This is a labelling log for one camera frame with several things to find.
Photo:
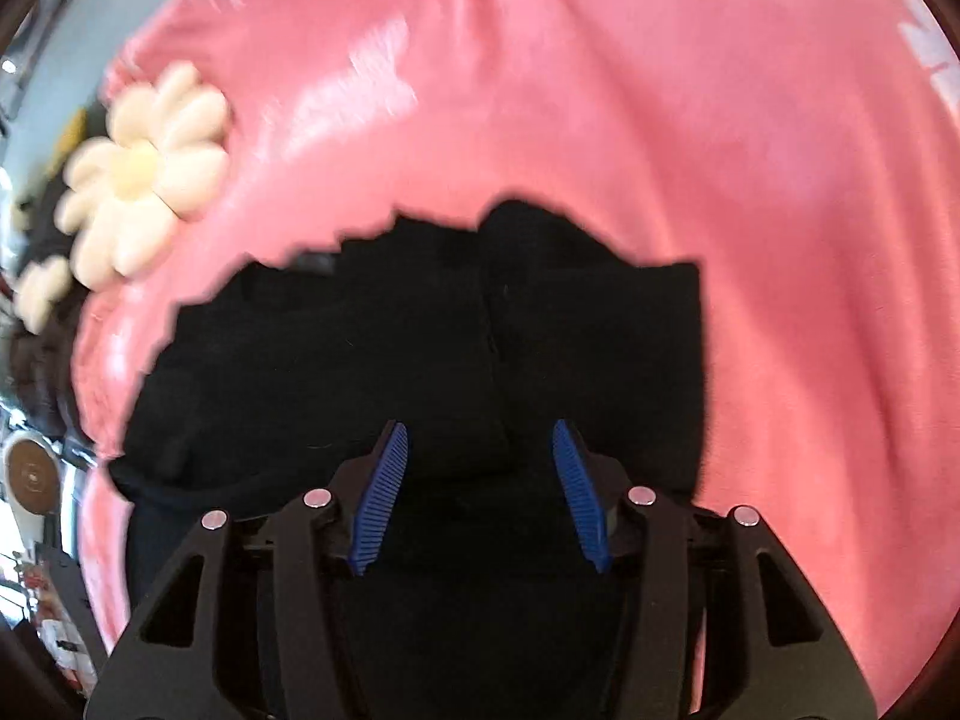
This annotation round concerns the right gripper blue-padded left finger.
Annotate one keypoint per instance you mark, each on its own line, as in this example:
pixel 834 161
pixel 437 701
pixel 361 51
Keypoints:
pixel 169 662

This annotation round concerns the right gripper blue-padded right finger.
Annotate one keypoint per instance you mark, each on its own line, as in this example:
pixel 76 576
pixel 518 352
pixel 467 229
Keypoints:
pixel 720 622

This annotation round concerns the black small garment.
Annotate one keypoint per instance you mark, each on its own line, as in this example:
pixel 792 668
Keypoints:
pixel 480 604

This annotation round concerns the dark puffer jacket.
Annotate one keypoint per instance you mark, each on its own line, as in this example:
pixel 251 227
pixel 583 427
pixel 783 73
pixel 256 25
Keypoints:
pixel 40 365

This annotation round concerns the small daisy flower pillow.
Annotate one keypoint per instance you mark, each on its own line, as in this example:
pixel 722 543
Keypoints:
pixel 40 287

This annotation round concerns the large daisy flower pillow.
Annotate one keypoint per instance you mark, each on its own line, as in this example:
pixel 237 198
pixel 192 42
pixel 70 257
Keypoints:
pixel 160 163

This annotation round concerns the pink fleece blanket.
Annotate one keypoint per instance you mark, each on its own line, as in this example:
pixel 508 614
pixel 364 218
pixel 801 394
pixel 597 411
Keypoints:
pixel 804 151

